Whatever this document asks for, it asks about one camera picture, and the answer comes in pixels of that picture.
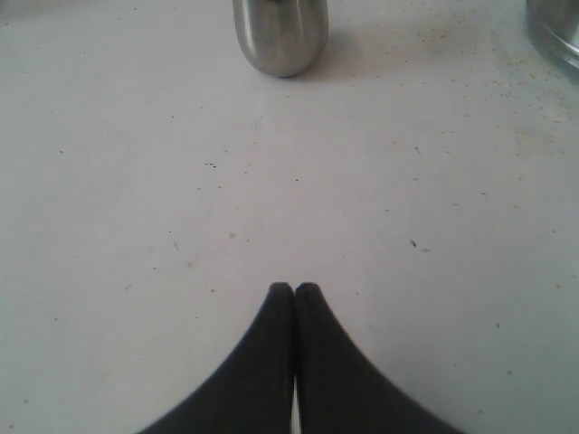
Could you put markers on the stainless steel cup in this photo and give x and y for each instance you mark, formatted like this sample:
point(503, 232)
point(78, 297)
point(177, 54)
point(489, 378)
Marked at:
point(281, 38)

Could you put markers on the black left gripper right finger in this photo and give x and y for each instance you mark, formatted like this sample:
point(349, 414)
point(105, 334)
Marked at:
point(339, 389)

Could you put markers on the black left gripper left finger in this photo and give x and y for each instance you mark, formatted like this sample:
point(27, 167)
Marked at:
point(252, 390)

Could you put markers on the round stainless steel sieve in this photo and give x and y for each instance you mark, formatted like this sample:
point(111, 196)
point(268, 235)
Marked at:
point(552, 27)

